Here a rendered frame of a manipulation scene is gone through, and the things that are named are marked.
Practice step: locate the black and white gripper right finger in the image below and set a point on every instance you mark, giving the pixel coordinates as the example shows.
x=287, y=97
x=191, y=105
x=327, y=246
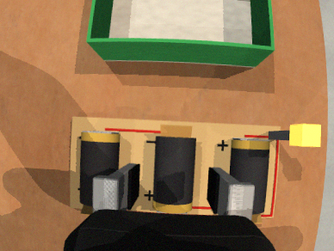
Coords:
x=227, y=196

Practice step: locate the tan circuit board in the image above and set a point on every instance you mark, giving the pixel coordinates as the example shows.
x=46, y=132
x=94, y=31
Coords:
x=213, y=149

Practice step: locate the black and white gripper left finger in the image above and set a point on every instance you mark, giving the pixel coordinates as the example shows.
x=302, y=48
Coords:
x=118, y=191

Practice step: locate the green open box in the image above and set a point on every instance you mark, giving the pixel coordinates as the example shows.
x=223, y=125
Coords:
x=210, y=31

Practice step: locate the black battery with yellow end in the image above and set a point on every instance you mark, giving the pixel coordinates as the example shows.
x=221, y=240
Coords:
x=250, y=163
x=99, y=155
x=174, y=173

